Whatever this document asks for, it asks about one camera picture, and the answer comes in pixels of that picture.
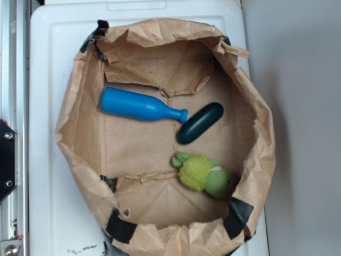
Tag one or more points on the white plastic container lid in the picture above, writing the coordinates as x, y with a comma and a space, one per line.
60, 223

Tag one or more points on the dark green plastic pickle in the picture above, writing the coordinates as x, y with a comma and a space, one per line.
199, 123

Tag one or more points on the blue plastic bottle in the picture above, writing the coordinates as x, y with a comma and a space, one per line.
138, 106

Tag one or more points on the black metal bracket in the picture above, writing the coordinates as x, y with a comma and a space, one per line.
8, 158

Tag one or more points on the brown paper bag bin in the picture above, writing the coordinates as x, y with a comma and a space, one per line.
123, 166

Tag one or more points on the aluminium frame rail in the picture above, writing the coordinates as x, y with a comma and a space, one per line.
14, 106

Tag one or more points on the green yellow plush toy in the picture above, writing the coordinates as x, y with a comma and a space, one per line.
200, 173

